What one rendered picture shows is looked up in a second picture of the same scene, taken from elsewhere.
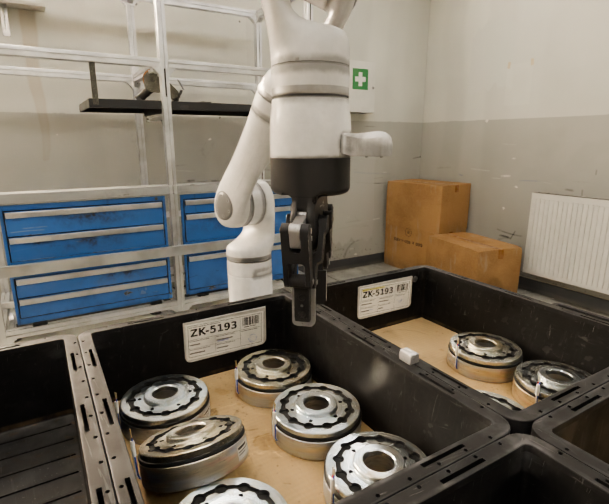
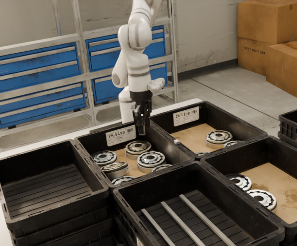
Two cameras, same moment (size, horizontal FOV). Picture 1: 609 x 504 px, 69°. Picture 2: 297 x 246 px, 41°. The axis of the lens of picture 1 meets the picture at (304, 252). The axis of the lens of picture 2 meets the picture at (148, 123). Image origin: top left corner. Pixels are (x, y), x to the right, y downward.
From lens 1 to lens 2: 0.92 m
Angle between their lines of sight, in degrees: 13
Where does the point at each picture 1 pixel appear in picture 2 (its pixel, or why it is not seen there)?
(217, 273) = (113, 88)
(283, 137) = (131, 86)
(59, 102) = not seen: outside the picture
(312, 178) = (140, 96)
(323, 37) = (139, 62)
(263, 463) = (134, 174)
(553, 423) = (206, 158)
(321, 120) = (141, 82)
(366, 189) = (221, 10)
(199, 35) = not seen: outside the picture
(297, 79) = (133, 72)
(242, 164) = (122, 63)
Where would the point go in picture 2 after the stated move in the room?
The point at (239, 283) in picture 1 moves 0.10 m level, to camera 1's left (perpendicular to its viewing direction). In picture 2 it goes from (125, 111) to (103, 112)
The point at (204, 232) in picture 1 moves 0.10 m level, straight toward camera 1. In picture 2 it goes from (103, 62) to (103, 66)
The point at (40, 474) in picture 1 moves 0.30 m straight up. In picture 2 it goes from (71, 178) to (56, 101)
